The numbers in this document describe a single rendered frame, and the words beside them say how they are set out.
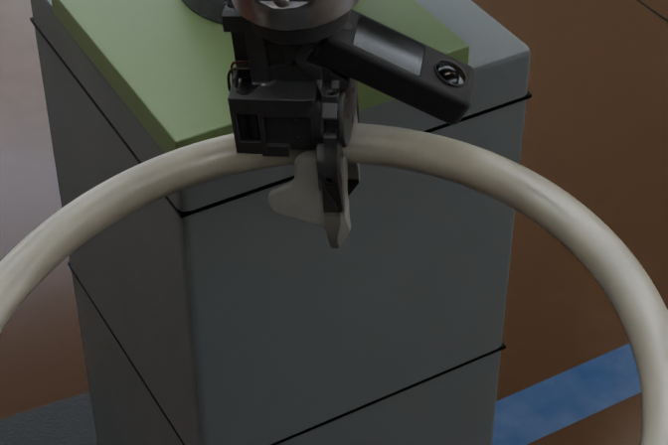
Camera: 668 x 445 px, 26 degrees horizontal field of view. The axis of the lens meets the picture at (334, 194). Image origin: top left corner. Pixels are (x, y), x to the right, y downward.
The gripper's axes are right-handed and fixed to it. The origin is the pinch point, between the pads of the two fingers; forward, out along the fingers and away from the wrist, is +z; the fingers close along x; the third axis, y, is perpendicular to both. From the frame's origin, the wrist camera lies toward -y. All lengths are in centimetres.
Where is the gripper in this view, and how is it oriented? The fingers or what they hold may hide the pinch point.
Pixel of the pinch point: (349, 209)
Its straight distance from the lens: 112.3
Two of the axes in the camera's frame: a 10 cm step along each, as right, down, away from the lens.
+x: -1.4, 6.9, -7.1
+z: 0.8, 7.2, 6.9
